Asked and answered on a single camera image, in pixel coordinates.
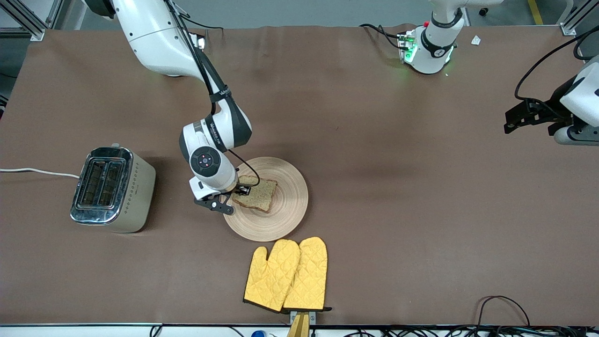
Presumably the aluminium frame profile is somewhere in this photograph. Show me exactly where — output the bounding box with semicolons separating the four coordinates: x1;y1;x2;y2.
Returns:
559;0;599;37
0;0;64;43

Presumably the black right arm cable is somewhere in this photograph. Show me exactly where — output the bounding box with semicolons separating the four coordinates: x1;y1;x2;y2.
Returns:
164;0;261;189

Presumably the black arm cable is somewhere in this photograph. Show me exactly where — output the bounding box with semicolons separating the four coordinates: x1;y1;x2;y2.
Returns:
164;0;261;189
514;26;599;103

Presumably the black right base cable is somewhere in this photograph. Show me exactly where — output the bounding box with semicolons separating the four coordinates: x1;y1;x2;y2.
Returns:
180;12;224;32

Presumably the yellow quilted oven mitt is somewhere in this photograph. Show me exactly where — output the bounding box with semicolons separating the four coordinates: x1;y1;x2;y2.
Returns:
283;236;332;312
243;239;301;313

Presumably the black looped cable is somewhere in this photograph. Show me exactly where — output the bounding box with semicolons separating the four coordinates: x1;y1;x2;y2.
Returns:
475;295;532;328

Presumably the yellow floor tape strip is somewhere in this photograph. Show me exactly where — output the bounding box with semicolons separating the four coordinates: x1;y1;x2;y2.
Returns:
528;0;545;25

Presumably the black cable bundle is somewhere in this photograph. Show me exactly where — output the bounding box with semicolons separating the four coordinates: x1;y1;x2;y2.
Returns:
346;325;599;337

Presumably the white toaster power cord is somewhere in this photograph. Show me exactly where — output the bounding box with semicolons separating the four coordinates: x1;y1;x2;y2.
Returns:
0;168;81;179

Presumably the brown table cover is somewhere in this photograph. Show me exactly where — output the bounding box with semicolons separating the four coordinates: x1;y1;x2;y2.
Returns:
0;23;599;327

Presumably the black left base cable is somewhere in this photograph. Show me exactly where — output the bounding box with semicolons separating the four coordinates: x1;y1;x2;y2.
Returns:
359;23;404;50

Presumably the brown bread slice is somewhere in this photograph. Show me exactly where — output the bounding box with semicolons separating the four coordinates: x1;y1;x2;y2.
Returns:
233;175;278;213

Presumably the round wooden plate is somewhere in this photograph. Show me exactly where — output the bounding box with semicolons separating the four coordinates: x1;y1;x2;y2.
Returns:
221;156;309;242

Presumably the black base cable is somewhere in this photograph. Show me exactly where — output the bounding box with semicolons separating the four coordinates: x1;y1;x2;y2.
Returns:
359;23;404;50
180;12;224;32

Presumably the chrome and beige toaster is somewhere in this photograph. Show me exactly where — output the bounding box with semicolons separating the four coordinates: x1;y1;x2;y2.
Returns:
70;143;156;234

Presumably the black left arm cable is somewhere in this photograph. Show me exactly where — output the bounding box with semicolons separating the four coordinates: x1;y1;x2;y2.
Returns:
514;26;599;103

